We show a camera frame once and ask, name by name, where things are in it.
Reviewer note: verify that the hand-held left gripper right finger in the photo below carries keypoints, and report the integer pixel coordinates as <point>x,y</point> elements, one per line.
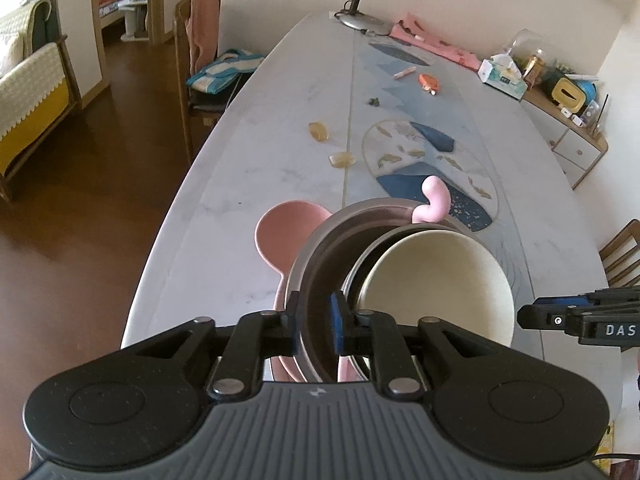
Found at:
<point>336,322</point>

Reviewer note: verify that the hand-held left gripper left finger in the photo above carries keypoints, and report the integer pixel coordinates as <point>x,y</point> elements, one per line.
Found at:
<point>296,322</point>

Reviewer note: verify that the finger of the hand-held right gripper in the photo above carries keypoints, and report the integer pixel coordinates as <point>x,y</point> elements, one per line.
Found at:
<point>550,319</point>
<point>560,301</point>

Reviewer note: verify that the wide stainless steel bowl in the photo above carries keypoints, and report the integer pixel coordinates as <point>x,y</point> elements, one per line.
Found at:
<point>320,280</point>

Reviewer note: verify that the pink bear-shaped plate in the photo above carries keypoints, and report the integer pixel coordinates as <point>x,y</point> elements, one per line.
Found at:
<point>285,230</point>

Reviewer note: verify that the cream bowl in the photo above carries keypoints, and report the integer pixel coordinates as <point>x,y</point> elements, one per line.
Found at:
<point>440,280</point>

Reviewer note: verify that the wooden slat-back chair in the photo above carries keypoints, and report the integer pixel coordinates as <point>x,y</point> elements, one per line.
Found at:
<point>622,255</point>

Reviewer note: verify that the white drawer cabinet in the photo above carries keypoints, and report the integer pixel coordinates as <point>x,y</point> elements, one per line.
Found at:
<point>565,145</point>

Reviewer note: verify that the small amber translucent piece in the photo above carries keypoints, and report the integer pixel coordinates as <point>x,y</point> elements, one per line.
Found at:
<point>342,159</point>
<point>318,130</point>

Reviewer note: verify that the small white chargers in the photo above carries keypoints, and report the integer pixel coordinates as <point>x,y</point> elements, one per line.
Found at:
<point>575,119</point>

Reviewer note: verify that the thin black stick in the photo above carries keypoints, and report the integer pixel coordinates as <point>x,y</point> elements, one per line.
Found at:
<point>602,112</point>

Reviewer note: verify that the yellow tissue holder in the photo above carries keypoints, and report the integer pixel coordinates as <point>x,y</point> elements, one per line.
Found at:
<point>569,94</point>

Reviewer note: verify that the blue globe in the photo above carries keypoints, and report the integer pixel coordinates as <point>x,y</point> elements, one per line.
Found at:
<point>591,91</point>

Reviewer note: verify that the small dark crumpled object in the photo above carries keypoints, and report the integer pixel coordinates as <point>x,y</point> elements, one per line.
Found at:
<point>373,102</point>

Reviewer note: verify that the white marker pen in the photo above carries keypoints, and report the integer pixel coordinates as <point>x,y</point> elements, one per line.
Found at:
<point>580,77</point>

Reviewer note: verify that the white tissue box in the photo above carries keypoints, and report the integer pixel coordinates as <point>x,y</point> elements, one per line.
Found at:
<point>500,82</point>

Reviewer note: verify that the amber drink bottle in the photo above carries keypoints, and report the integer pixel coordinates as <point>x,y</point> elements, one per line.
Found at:
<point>535,70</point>

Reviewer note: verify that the orange correction tape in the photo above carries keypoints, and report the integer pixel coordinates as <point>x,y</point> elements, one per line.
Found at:
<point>429,82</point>

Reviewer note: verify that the pink pen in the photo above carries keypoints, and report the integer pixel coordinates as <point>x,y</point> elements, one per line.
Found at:
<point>405,73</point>

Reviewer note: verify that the large glass jar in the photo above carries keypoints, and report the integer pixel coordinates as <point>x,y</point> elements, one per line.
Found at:
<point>525,42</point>

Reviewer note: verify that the pink printed cloth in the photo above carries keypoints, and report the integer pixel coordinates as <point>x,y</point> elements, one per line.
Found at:
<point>440,47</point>

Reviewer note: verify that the wooden chair with towel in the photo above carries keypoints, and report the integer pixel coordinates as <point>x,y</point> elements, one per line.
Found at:
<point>182,60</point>

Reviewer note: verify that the pink towel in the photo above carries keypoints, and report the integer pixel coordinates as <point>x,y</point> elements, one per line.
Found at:
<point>205,30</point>

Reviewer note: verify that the sofa with cream cover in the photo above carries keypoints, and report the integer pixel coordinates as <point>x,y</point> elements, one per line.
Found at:
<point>30,90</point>

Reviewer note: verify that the white bookshelf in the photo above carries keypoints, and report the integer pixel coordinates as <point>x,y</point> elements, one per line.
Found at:
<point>135,5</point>

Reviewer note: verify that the wooden door frame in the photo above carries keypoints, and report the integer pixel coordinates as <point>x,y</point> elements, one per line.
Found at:
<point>155,0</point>

